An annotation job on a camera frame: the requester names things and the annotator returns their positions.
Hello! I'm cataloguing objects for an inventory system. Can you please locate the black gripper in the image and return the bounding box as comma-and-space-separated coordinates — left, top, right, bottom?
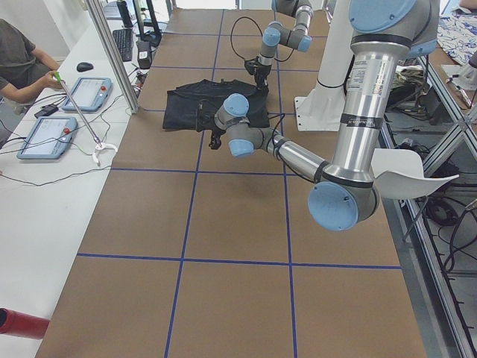
209, 126, 226, 150
254, 55, 273, 90

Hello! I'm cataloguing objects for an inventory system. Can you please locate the black graphic t-shirt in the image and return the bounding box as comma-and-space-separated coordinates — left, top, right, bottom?
162, 79, 270, 131

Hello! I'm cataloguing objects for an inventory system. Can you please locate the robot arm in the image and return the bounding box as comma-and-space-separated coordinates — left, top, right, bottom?
245, 1, 314, 90
212, 1, 438, 231

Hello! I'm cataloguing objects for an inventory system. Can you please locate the person's hand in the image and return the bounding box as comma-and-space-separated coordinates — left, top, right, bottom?
42, 71, 63, 89

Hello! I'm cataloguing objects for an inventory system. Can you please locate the upper teach pendant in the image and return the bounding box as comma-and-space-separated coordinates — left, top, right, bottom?
66, 77, 113, 113

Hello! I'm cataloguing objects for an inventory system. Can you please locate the teach pendant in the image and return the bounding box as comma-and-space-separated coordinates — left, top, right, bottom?
16, 116, 78, 160
66, 77, 113, 113

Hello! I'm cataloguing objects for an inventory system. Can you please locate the black keyboard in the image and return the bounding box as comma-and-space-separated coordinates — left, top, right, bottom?
112, 28, 133, 62

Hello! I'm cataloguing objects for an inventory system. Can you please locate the black computer mouse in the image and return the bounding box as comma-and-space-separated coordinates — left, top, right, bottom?
76, 62, 94, 72

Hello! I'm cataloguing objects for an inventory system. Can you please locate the white plastic chair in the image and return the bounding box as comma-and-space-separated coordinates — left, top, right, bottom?
371, 148, 459, 199

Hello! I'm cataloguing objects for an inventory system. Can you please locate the lower teach pendant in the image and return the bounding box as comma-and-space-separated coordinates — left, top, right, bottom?
16, 116, 78, 160

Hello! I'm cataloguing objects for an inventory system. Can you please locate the small black device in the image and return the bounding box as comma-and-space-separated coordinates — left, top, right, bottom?
34, 104, 59, 119

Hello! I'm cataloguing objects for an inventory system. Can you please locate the long grabber stick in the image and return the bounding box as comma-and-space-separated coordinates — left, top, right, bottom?
53, 71, 118, 166

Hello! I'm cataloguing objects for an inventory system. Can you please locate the seated person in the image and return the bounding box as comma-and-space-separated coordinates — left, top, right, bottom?
0, 18, 60, 146

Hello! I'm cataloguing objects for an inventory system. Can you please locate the red bottle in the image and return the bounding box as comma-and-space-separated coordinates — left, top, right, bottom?
1, 308, 50, 339

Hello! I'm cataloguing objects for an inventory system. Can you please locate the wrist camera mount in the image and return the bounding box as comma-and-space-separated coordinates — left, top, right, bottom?
244, 59, 257, 75

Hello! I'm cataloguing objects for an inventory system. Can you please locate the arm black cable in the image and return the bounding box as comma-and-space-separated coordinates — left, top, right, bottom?
229, 16, 295, 64
195, 98, 288, 176

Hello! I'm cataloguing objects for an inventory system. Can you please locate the aluminium frame post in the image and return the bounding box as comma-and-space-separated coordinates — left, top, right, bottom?
85, 0, 139, 114

